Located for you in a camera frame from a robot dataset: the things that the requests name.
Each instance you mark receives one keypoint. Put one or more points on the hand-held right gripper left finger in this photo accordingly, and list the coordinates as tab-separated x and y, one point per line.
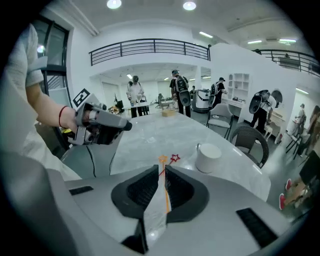
100	207

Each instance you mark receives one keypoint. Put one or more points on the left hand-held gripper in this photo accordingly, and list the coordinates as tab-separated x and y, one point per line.
81	97

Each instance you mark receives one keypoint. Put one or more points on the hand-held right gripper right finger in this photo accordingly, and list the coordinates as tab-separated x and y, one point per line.
212	200

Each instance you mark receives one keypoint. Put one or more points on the white ceramic cup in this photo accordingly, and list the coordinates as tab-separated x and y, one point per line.
208	160

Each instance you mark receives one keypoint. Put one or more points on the small orange object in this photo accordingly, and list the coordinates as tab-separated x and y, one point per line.
166	197

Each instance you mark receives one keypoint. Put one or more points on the star-tipped wand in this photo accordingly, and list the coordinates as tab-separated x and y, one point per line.
162	172

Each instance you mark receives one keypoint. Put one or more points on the person's left forearm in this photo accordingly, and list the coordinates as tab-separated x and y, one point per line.
47	107

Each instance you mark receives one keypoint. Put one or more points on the white table with black legs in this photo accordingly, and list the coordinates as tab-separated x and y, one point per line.
138	104

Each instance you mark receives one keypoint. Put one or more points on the tan rectangular bowl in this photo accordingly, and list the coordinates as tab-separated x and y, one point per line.
169	113

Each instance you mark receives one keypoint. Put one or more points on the black wicker chair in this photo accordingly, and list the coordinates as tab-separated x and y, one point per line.
246	140

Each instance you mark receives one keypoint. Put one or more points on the grey upholstered chair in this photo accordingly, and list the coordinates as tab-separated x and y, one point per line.
221	111

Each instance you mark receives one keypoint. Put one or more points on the white mobile robot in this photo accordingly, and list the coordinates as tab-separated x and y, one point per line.
200	100

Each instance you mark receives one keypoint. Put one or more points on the black metal railing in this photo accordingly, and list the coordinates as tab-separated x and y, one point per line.
154	46
298	60

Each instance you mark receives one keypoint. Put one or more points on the black framed glass door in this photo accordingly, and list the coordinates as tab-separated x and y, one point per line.
57	50

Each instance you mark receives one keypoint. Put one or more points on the white vanity desk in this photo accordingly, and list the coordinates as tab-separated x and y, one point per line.
275	122

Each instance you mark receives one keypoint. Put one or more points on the person's grey striped sweater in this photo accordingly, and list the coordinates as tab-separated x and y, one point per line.
20	62

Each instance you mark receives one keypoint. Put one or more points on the round mirror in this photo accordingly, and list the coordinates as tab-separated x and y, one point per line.
278	96

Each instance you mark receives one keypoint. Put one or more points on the round ceiling light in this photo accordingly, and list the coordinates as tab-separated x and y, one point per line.
114	3
189	5

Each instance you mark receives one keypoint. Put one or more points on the ceiling tube light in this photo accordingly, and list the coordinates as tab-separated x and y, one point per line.
254	42
287	40
206	34

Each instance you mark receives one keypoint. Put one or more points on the white wall shelf unit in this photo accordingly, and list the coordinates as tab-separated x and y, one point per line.
238	85

